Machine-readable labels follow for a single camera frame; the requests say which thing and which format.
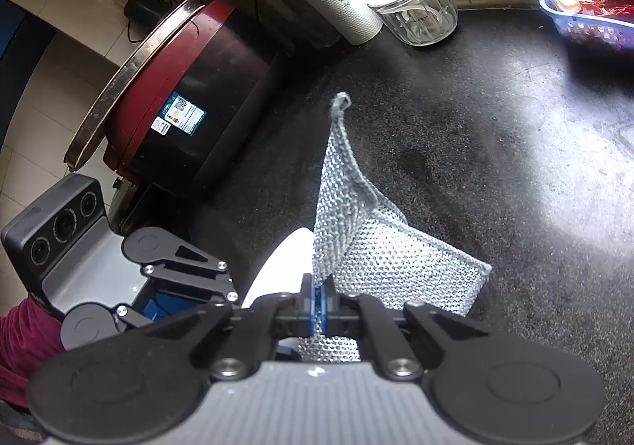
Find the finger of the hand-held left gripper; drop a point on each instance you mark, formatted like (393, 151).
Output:
(153, 318)
(198, 276)

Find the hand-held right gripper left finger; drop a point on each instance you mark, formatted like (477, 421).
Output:
(308, 300)

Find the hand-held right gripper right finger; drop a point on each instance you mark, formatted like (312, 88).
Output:
(326, 302)

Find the ceramic bowl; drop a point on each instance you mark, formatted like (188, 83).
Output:
(282, 271)

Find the grey mesh dishcloth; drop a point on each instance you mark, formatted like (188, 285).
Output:
(376, 266)

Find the red and black cooker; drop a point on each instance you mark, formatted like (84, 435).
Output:
(198, 78)

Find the glass jar with lid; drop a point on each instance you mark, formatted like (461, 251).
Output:
(413, 11)

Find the blue plastic basket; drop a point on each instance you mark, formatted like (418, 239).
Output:
(594, 29)

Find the red dried chillies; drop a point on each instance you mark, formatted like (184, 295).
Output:
(611, 5)

